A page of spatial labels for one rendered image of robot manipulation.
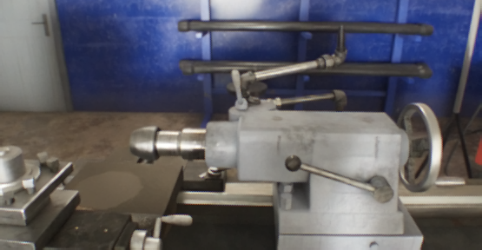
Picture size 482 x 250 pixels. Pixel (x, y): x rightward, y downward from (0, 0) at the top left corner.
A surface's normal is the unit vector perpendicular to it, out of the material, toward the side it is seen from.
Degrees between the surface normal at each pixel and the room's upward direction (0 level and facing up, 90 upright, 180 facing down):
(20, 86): 90
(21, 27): 90
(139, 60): 90
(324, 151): 82
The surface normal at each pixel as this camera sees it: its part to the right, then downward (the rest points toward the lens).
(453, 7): -0.04, 0.36
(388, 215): -0.04, -0.12
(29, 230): 0.00, -0.93
